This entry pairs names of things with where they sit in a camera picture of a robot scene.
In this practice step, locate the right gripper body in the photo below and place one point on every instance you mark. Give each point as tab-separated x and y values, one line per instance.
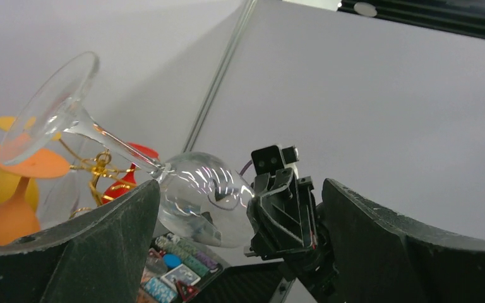
287	221

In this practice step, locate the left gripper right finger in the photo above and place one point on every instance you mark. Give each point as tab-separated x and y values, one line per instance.
383	256

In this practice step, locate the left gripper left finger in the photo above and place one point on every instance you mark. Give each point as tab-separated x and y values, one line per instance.
96	257

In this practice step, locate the clear wine glass front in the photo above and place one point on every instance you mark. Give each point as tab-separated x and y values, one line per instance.
201	198

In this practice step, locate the clear wine glass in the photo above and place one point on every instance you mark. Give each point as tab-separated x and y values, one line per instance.
201	198
60	202

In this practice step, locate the orange wine glass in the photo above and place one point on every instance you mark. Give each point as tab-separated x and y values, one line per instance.
17	217

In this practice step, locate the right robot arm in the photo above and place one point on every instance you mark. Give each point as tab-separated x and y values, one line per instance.
320	278

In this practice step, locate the clear wine glass back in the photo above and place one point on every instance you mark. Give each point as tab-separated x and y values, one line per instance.
60	202

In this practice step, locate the red wine glass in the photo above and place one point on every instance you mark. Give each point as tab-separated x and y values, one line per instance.
122	185

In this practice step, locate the yellow wine glass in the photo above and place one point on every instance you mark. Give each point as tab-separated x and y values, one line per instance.
0	184

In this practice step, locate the black poker chip case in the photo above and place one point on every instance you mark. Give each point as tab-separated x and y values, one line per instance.
179	270

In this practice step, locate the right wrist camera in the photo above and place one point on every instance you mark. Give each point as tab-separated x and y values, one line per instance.
273	158

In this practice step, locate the gold wire wooden glass rack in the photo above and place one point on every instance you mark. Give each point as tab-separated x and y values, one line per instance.
99	167

